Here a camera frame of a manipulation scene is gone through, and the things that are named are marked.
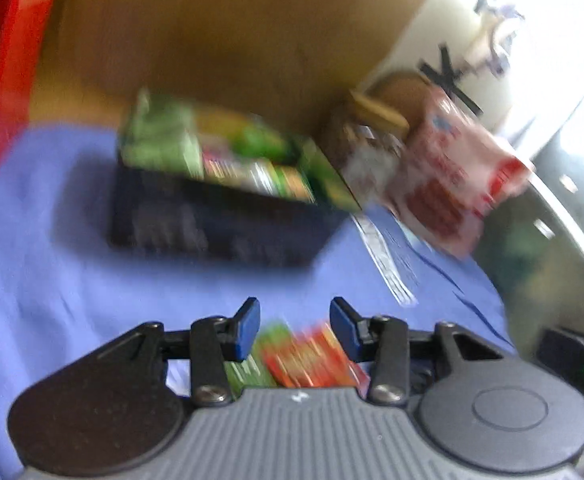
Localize clear nut jar gold lid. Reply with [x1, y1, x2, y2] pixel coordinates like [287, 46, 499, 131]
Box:
[321, 91, 413, 198]

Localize red gift box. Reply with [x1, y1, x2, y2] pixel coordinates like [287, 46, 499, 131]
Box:
[0, 0, 69, 169]

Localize blue printed tablecloth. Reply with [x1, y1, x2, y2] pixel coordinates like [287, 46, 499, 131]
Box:
[0, 124, 518, 480]

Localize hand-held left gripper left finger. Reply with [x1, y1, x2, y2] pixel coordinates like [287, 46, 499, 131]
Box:
[97, 297, 261, 407]

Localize red green snack packet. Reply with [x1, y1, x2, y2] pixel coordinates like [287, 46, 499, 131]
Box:
[224, 322, 373, 397]

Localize pile of green snack packets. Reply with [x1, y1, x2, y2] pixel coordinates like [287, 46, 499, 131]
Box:
[119, 89, 363, 212]

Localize wooden cutting board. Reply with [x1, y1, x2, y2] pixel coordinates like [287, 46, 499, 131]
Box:
[372, 72, 435, 128]

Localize black tape strips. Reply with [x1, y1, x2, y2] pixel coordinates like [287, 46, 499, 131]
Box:
[418, 0, 495, 117]

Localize brown wooden panel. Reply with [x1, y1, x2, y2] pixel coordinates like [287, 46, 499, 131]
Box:
[31, 0, 445, 133]

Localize black tin box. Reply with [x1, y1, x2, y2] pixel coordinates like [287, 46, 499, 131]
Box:
[108, 152, 353, 269]

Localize pink snack bag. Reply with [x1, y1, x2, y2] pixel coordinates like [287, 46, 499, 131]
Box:
[372, 85, 536, 259]

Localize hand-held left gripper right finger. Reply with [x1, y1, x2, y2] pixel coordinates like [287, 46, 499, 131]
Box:
[329, 296, 505, 407]

